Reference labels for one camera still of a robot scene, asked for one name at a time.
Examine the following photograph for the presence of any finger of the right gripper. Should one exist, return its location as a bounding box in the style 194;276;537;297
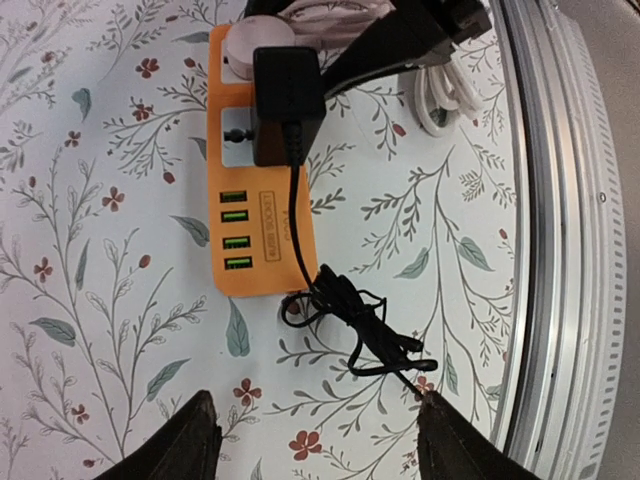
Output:
322;1;455;95

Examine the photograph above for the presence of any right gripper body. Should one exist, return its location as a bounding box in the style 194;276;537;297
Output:
430;0;492;44

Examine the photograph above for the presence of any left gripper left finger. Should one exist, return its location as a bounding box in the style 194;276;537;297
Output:
99;390;221;480

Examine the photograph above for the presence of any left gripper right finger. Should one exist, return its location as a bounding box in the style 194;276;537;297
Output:
417;391;537;480

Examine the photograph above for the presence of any black power adapter with cable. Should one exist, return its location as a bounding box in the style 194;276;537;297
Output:
253;46;438;398

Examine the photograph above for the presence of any orange power strip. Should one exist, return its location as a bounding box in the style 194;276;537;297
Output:
207;25;317;297

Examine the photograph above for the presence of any floral table mat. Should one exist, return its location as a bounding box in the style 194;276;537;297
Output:
1;1;518;479

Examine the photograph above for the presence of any white power strip cable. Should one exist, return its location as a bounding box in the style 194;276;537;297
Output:
412;59;481;137

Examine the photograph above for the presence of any front aluminium rail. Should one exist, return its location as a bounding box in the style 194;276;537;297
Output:
492;1;627;479

